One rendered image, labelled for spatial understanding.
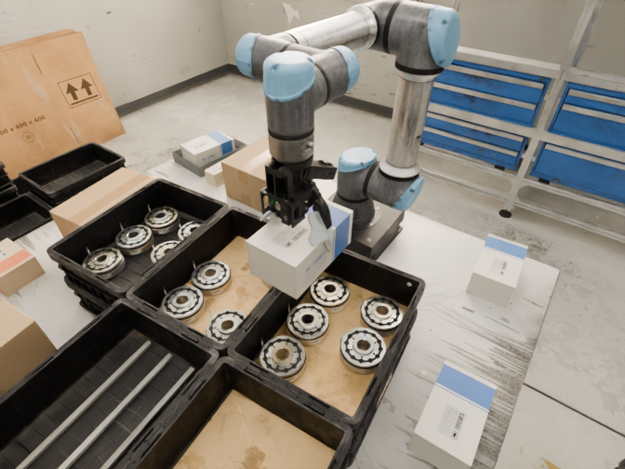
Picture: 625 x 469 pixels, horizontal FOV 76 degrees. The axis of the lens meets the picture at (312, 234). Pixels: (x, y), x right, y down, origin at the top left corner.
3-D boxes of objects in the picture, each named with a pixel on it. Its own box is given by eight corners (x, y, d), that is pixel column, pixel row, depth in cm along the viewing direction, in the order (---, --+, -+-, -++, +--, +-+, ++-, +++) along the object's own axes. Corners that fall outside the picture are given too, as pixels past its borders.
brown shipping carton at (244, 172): (273, 164, 179) (271, 130, 168) (313, 180, 169) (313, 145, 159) (226, 195, 160) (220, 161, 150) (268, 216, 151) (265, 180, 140)
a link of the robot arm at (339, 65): (311, 34, 70) (271, 51, 64) (366, 47, 65) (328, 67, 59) (311, 79, 76) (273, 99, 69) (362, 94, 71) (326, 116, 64)
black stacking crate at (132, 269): (166, 206, 137) (158, 179, 130) (235, 234, 126) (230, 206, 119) (62, 281, 112) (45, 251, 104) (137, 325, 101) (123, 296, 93)
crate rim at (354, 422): (319, 245, 109) (319, 238, 107) (426, 287, 97) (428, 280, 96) (224, 359, 83) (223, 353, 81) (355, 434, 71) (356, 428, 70)
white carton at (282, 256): (307, 222, 94) (306, 191, 88) (350, 242, 89) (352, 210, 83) (250, 273, 82) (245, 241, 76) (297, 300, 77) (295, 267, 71)
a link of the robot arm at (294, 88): (328, 54, 58) (292, 72, 52) (327, 125, 65) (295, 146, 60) (286, 44, 61) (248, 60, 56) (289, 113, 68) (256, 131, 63)
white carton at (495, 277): (481, 253, 136) (488, 233, 130) (518, 266, 131) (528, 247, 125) (465, 291, 123) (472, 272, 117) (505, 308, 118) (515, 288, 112)
